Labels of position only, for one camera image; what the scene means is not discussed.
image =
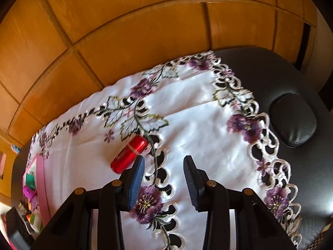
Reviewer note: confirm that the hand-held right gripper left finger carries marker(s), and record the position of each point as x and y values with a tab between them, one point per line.
136	185

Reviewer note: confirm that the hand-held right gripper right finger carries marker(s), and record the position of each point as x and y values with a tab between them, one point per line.
190	185

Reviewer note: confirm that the green and white toy bottle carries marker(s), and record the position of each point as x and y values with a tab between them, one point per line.
36	221

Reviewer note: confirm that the shiny red cylinder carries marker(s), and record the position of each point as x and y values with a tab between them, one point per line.
130	151

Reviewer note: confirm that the purple plastic toy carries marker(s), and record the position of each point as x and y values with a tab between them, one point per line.
27	192

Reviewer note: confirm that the pink cardboard box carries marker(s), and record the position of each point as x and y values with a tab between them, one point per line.
43	187

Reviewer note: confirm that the teal green plastic toy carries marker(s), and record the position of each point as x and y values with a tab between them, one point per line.
30	181

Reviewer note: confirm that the white embroidered floral tablecloth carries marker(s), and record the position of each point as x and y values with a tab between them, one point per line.
195	127

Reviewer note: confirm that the black padded cushion plug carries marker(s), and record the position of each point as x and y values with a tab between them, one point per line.
294	119

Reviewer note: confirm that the black padded table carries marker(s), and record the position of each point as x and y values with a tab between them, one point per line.
260	65

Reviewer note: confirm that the dark woven mesh seat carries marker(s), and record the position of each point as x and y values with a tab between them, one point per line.
322	239

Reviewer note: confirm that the wooden wardrobe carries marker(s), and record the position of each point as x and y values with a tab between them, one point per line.
130	31

